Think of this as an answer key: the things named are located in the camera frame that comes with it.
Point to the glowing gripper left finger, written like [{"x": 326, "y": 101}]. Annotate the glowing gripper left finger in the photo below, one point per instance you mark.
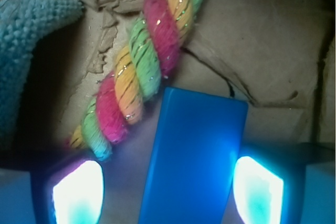
[{"x": 67, "y": 188}]

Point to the brown paper bag bin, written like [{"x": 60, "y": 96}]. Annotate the brown paper bag bin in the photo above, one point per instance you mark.
[{"x": 101, "y": 79}]

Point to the blue rectangular block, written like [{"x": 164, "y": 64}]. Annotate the blue rectangular block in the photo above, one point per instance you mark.
[{"x": 194, "y": 153}]

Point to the light teal cloth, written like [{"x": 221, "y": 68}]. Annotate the light teal cloth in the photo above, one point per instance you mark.
[{"x": 23, "y": 24}]

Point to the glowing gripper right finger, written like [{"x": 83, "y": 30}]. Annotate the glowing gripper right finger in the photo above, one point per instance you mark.
[{"x": 285, "y": 183}]

